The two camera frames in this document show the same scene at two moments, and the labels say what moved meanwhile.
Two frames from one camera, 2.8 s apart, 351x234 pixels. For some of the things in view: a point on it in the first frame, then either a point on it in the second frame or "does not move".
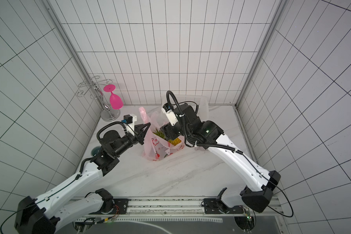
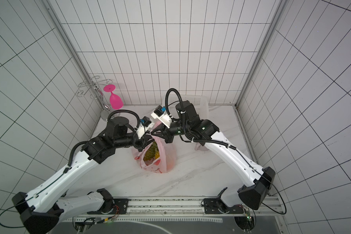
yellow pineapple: [175, 142] to [152, 152]
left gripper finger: [140, 139] to [146, 144]
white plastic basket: [200, 104] does not move
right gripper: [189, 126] does not move
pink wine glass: [116, 102] does not move
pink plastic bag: [155, 148] to [167, 159]
